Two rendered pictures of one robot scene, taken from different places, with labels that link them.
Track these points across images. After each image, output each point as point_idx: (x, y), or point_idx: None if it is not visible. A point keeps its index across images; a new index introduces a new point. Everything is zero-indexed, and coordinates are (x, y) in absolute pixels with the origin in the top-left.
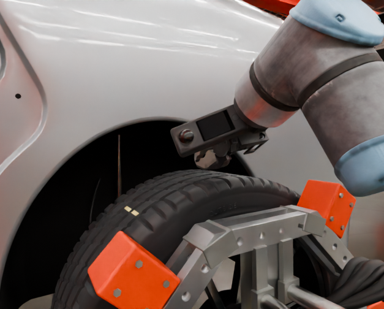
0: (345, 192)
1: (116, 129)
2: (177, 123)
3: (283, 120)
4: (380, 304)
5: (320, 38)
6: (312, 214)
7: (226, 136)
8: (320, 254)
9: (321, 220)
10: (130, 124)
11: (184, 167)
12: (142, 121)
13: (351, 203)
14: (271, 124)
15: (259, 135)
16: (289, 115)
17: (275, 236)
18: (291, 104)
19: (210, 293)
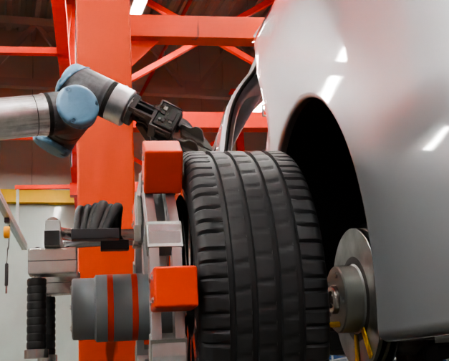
0: (142, 147)
1: (283, 132)
2: (319, 99)
3: (111, 119)
4: (151, 273)
5: None
6: (139, 174)
7: (141, 134)
8: (165, 215)
9: (139, 177)
10: (288, 123)
11: None
12: (288, 115)
13: (142, 157)
14: (115, 124)
15: (152, 122)
16: (106, 117)
17: (138, 194)
18: (97, 115)
19: (185, 256)
